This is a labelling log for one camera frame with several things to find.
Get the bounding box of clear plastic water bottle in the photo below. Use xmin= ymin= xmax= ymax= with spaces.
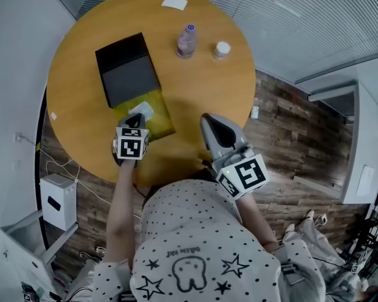
xmin=176 ymin=23 xmax=198 ymax=60

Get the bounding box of small white packet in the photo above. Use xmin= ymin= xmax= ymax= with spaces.
xmin=127 ymin=101 xmax=154 ymax=121

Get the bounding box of white paper on desk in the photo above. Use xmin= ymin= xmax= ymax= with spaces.
xmin=355 ymin=165 xmax=375 ymax=197

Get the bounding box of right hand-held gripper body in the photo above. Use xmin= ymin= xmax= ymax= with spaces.
xmin=212 ymin=143 xmax=269 ymax=200

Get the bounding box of person's right forearm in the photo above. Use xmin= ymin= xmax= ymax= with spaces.
xmin=234 ymin=189 xmax=280 ymax=253

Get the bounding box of person's left forearm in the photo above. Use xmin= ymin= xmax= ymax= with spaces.
xmin=105 ymin=160 xmax=140 ymax=269

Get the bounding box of white desk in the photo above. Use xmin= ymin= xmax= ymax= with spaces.
xmin=0 ymin=208 xmax=80 ymax=302
xmin=307 ymin=79 xmax=378 ymax=204

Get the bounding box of round wooden table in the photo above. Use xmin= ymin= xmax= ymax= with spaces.
xmin=43 ymin=0 xmax=378 ymax=83

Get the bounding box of white power cable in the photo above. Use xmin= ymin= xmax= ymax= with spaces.
xmin=37 ymin=145 xmax=115 ymax=206

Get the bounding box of black box with yellow interior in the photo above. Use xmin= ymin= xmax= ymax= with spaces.
xmin=94 ymin=31 xmax=178 ymax=143

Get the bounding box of white box appliance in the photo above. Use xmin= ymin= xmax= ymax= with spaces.
xmin=38 ymin=173 xmax=78 ymax=232

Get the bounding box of small white jar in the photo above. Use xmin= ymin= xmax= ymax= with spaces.
xmin=212 ymin=40 xmax=232 ymax=60

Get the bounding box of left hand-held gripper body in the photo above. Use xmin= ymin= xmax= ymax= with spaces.
xmin=112 ymin=126 xmax=151 ymax=169

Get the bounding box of white paper sheet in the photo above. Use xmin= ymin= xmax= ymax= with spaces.
xmin=161 ymin=0 xmax=189 ymax=11

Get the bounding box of white dotted shirt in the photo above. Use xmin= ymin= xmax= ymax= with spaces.
xmin=93 ymin=179 xmax=327 ymax=302

